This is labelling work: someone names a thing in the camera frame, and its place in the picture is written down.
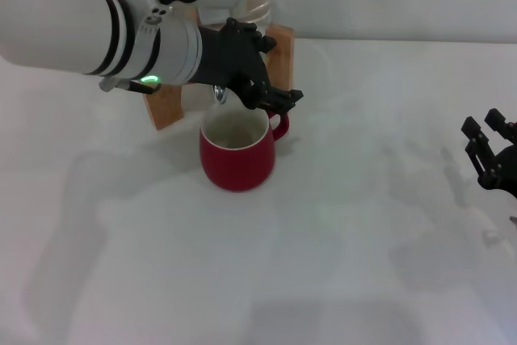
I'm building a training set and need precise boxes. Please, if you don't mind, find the wooden dispenser stand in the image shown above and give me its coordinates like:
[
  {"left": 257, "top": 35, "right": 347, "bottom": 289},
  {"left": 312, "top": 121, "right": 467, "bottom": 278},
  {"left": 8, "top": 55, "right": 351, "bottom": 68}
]
[{"left": 142, "top": 23, "right": 296, "bottom": 133}]

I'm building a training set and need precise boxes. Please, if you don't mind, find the red ceramic cup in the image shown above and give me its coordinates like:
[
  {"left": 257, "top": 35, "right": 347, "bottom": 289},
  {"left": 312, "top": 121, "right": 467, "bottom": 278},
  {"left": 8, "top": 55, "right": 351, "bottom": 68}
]
[{"left": 198, "top": 108, "right": 291, "bottom": 193}]

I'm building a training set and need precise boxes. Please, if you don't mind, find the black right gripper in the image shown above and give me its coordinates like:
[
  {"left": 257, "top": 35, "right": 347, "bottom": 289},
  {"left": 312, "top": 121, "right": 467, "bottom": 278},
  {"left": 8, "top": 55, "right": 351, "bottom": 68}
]
[{"left": 460, "top": 107, "right": 517, "bottom": 201}]

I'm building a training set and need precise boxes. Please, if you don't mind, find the small clear metal plug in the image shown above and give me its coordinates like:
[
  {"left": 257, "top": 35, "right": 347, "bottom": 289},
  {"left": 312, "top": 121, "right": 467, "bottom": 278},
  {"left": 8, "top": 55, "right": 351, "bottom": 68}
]
[{"left": 98, "top": 77, "right": 162, "bottom": 95}]

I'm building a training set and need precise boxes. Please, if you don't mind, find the chrome faucet tap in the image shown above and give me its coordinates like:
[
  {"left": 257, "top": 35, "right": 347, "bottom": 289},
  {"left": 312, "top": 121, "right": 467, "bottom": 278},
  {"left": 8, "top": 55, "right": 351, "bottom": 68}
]
[{"left": 212, "top": 83, "right": 230, "bottom": 106}]

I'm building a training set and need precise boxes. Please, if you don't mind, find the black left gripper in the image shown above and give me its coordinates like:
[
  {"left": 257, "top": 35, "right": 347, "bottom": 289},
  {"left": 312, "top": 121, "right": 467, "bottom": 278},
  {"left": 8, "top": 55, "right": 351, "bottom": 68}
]
[{"left": 196, "top": 16, "right": 305, "bottom": 115}]

